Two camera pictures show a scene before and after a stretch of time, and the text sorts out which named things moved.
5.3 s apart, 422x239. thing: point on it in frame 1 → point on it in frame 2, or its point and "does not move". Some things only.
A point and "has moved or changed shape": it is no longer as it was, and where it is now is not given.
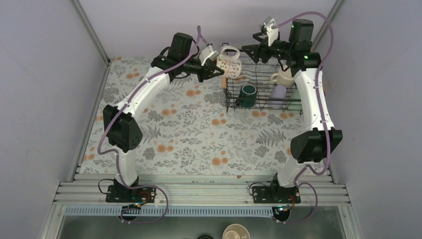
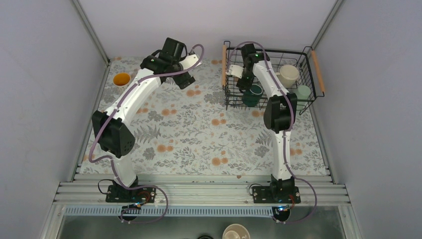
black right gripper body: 287,48 → 248,82
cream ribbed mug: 283,78 does not move
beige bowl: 236,231 does not move
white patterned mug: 231,65 → 121,79
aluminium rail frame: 200,190 does not move
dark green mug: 247,97 has moved or changed shape
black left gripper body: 201,75 → 179,80
